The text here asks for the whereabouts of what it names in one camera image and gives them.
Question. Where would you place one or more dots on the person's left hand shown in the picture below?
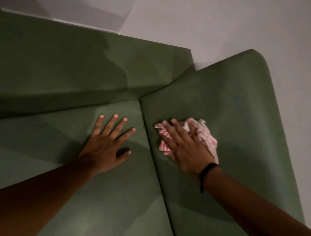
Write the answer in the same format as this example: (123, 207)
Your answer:
(103, 150)

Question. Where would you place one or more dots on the green sofa backrest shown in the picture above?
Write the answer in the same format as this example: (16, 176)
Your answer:
(73, 65)

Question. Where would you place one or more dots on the person's right middle finger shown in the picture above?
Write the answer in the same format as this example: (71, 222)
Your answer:
(179, 128)

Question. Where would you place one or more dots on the person's left thumb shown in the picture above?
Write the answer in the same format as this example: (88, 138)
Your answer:
(124, 156)

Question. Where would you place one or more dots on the black wristband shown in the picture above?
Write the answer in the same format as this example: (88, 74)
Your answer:
(206, 170)

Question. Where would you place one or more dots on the red white striped cloth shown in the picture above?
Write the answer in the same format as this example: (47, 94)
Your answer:
(206, 139)

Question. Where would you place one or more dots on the person's right forearm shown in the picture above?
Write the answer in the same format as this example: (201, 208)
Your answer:
(245, 206)

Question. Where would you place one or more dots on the person's left forearm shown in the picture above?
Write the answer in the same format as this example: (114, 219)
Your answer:
(41, 197)

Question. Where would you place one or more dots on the person's left little finger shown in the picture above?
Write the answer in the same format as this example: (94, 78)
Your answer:
(98, 125)

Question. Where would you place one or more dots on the person's right hand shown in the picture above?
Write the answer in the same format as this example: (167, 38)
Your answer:
(188, 153)

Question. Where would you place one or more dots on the person's left middle finger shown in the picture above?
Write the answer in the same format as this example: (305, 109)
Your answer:
(119, 127)

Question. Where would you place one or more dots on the person's right thumb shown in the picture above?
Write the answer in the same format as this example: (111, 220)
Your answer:
(166, 142)

